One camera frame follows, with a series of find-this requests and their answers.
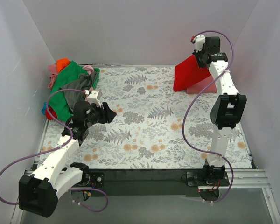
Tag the grey t-shirt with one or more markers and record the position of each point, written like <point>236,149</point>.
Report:
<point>74,91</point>

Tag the floral patterned table mat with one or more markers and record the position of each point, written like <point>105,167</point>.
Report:
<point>155,127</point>

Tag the orange t-shirt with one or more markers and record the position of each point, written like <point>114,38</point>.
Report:
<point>61,64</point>

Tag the pink t-shirt in pile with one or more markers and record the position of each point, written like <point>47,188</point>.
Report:
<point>53,75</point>

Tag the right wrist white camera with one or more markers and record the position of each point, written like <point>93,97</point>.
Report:
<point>198,41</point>

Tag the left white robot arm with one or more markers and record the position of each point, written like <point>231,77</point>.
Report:
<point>39,192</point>

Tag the green t-shirt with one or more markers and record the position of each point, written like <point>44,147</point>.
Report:
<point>68,86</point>

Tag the wrist white camera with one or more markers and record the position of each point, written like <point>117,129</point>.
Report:
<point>198,41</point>
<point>93,97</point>

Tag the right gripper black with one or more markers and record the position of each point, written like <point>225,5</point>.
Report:
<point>199,57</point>

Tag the aluminium frame rail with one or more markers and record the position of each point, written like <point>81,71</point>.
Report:
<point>243,178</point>

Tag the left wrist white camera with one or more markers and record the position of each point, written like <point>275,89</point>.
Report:
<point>93,97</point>

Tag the green plastic basket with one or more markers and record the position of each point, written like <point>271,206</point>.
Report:
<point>95,74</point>

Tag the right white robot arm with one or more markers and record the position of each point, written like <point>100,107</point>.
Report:
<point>225,113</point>

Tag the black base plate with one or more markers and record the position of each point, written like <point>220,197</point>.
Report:
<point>156,182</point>

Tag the red t-shirt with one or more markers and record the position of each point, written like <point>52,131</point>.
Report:
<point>187,73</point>

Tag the red garment in pile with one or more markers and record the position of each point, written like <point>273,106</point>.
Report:
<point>50,114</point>

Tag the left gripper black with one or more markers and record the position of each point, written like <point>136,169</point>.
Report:
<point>103,113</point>

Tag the blue t-shirt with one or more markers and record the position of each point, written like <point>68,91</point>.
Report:
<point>44,108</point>

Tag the pink t-shirt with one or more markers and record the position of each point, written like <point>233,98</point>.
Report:
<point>196,88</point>
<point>53,75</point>

